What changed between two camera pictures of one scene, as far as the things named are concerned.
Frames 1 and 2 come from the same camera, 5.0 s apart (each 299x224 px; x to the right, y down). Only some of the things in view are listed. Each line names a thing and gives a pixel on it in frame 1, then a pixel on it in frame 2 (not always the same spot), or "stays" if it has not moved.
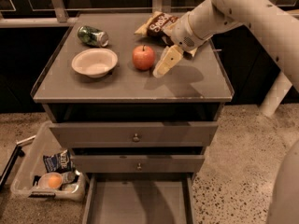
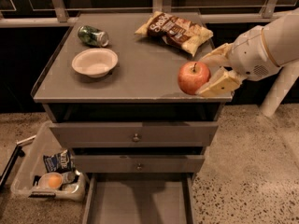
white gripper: [182, 35] → [251, 54]
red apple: [143, 57] → [192, 76]
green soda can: [92, 36] stays
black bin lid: [18, 151] stays
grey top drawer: [135, 134] stays
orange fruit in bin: [50, 180] stays
